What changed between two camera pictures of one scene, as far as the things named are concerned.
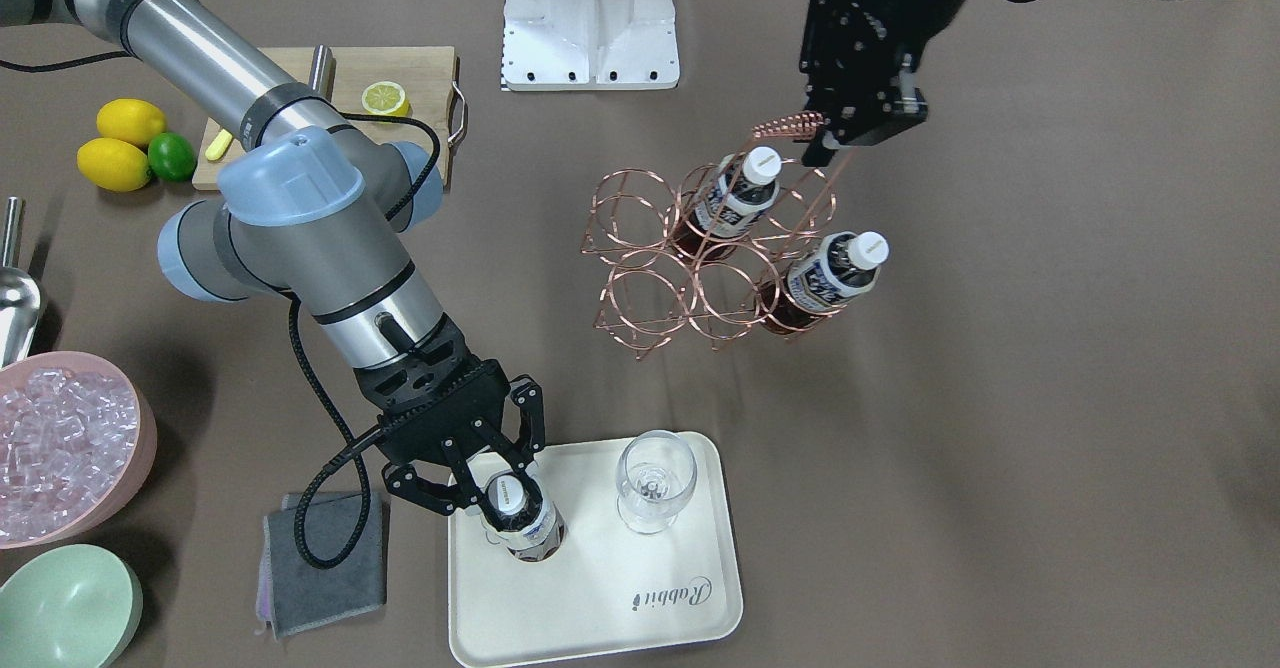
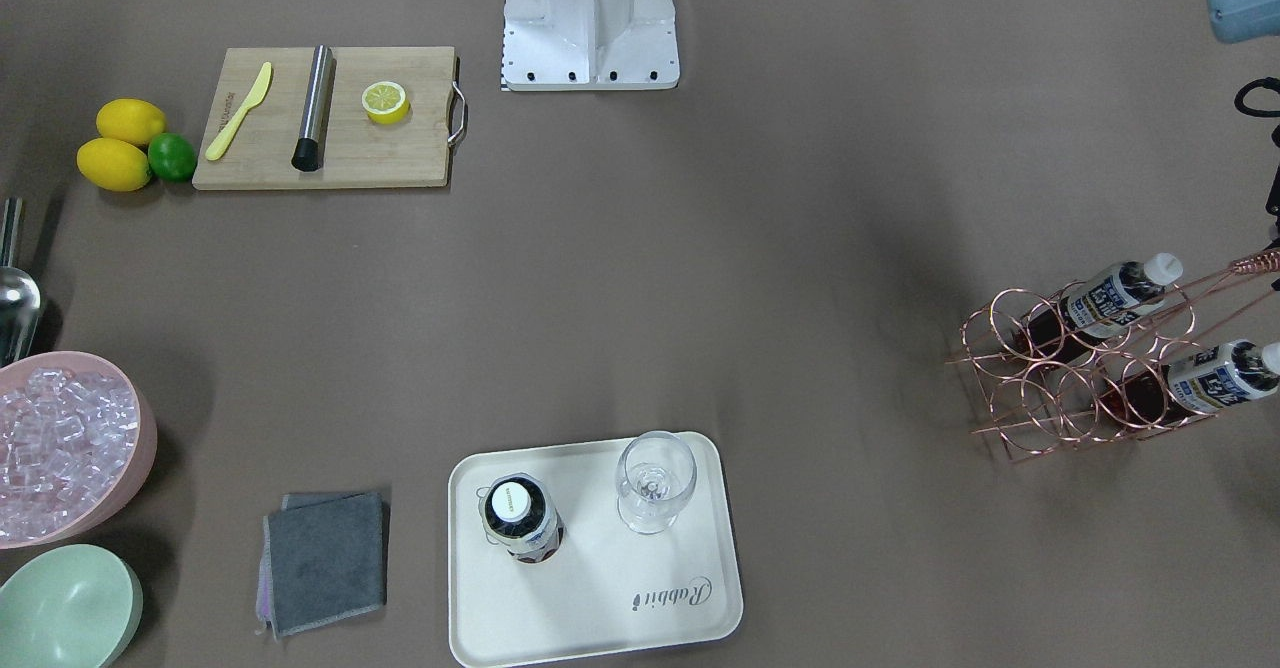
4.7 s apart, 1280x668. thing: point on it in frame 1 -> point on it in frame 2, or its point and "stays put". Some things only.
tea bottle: [739, 187] -> [1097, 311]
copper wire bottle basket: [727, 250] -> [1069, 368]
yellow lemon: [130, 119] stays put
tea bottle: [822, 282] -> [1200, 382]
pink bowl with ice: [78, 433] stays put
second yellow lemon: [113, 164] stays put
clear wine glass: [655, 472] stays put
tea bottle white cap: [517, 514] stays put
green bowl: [73, 606] stays put
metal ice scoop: [20, 301] stays put
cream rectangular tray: [609, 588] stays put
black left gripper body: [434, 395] -> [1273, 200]
